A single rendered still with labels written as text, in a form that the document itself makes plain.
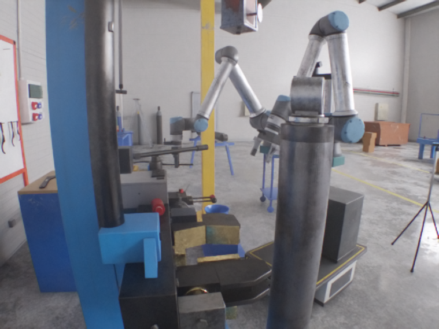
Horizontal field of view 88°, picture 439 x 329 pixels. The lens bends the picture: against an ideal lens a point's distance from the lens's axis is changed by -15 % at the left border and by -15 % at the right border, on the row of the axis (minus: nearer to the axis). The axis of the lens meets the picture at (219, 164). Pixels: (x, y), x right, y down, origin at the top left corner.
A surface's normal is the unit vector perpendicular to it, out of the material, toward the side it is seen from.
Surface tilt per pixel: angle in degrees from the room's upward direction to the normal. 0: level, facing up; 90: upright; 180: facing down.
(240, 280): 0
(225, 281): 0
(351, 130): 95
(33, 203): 90
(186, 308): 0
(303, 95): 93
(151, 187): 90
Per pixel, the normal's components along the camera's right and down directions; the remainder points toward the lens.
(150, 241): 0.14, -0.54
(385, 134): 0.25, 0.21
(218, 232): -0.06, 0.21
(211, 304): 0.00, -0.98
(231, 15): -0.55, 0.18
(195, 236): 0.45, 0.18
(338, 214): -0.81, 0.12
